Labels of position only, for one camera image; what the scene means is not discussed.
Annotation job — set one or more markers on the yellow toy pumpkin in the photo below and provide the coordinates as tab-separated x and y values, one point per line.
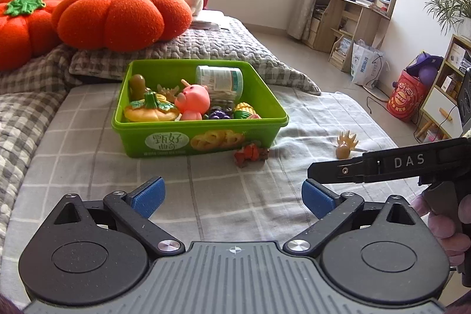
153	107

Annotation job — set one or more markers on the green potted plant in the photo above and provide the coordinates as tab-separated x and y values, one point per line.
451	15

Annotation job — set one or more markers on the cotton swab jar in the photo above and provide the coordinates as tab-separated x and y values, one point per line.
220	82

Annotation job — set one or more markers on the purple toy grapes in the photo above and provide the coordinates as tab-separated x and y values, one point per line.
217	112

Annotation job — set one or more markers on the grey checked quilt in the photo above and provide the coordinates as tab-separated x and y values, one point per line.
31	95

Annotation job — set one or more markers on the white wooden side cabinet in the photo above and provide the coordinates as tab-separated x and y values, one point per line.
440	115

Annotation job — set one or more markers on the white paper shopping bag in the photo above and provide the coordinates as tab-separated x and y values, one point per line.
366	64

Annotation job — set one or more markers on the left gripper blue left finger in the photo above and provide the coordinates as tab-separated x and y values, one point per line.
147	198

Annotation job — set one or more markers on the grey grid bed sheet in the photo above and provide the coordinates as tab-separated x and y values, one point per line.
208	198

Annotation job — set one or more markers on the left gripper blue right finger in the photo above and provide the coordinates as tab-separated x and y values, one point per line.
319	199

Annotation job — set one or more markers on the red snack bucket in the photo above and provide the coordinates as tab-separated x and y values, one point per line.
407	97

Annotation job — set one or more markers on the yellow toy corn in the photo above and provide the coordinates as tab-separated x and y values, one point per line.
244	111

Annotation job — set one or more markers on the orange brown toy fish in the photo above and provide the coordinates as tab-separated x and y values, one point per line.
252	152

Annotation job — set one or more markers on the large orange pumpkin cushion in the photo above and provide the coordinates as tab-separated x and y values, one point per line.
120	25

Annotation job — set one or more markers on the wooden desk shelf unit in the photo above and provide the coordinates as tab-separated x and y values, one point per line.
337	24

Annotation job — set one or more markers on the person's right hand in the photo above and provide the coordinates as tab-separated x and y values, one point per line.
444	229

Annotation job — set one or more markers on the pink rubber pig toy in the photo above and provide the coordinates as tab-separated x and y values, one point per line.
193	101

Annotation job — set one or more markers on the tan rubber squid toy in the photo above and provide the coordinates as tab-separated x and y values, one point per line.
346	142

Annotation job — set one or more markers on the green plastic storage box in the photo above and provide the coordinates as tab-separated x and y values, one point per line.
185	137

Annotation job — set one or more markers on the purple plush toy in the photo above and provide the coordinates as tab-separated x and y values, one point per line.
425	67

